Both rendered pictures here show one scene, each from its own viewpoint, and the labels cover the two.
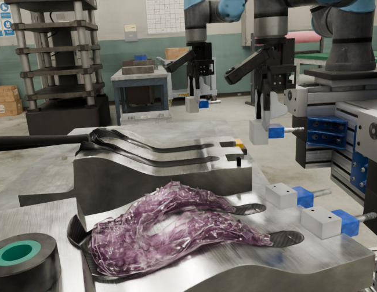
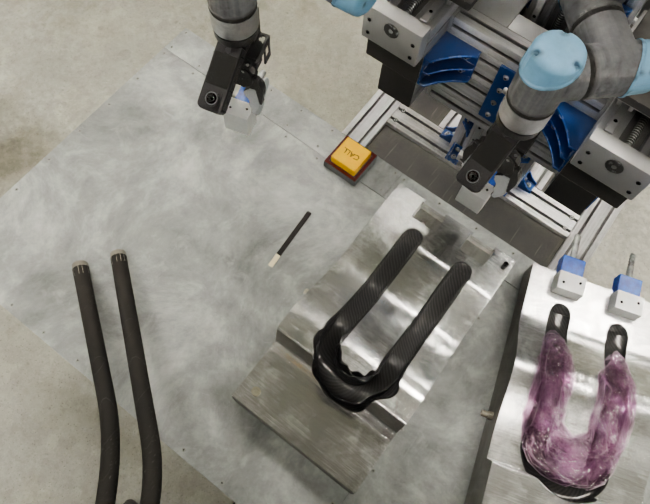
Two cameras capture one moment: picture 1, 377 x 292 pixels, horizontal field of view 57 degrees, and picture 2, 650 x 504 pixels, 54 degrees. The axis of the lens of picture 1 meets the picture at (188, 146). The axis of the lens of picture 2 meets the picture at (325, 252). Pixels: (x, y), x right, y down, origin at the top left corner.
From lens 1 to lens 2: 1.18 m
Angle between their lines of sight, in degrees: 63
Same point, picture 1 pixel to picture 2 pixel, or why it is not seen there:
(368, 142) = (598, 168)
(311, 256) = (646, 346)
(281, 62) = not seen: hidden behind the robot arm
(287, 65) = not seen: hidden behind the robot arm
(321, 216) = (633, 306)
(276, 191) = (574, 290)
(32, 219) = not seen: outside the picture
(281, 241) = (614, 342)
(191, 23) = (242, 13)
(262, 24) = (535, 126)
